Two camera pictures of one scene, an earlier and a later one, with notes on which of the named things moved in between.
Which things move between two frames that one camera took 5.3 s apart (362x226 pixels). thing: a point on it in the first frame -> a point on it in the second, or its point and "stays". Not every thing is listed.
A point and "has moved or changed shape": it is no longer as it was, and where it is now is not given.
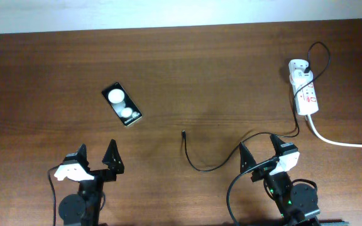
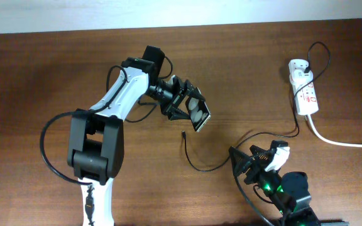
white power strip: (305, 93) stays
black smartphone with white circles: (123, 106) has moved or changed shape
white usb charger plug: (298, 77) stays
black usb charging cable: (307, 71) stays
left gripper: (116, 165) -> (190, 88)
